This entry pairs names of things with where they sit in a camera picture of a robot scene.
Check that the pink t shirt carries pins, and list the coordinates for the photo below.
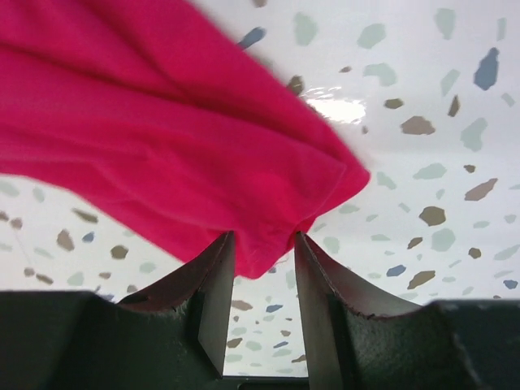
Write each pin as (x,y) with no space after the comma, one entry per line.
(146,110)

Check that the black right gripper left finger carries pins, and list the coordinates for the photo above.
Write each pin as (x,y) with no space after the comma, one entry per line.
(171,335)

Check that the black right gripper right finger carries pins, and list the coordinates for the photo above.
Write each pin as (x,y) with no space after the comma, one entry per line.
(357,336)

